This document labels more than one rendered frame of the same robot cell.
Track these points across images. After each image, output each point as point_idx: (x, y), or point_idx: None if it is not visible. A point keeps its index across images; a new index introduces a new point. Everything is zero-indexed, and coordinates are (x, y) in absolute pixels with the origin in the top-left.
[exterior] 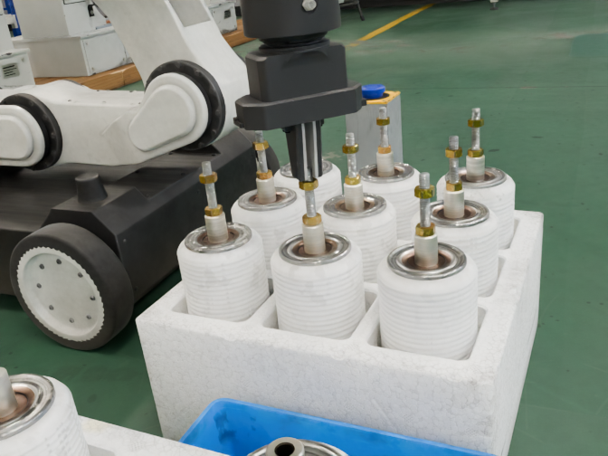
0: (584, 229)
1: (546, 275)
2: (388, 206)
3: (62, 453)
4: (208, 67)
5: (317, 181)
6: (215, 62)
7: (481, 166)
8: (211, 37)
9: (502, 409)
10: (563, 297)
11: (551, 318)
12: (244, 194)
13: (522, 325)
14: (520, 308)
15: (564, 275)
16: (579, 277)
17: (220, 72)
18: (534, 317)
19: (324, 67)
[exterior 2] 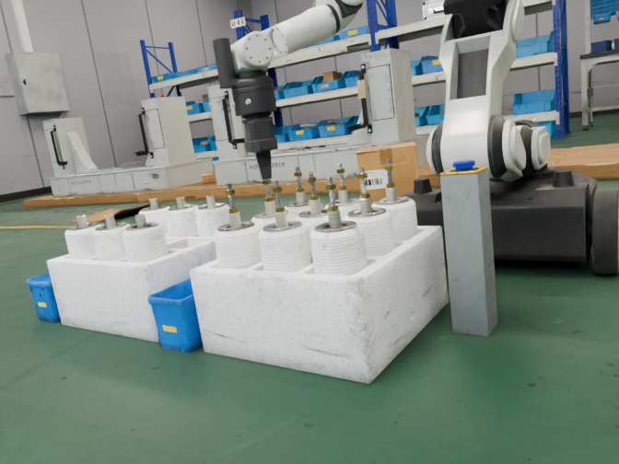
0: (616, 453)
1: (463, 401)
2: (309, 218)
3: (202, 221)
4: (444, 127)
5: (264, 181)
6: (455, 125)
7: (329, 218)
8: (473, 108)
9: (216, 307)
10: (414, 403)
11: (378, 392)
12: (353, 198)
13: (269, 307)
14: (255, 287)
15: (461, 411)
16: (456, 421)
17: (451, 133)
18: (335, 353)
19: (248, 130)
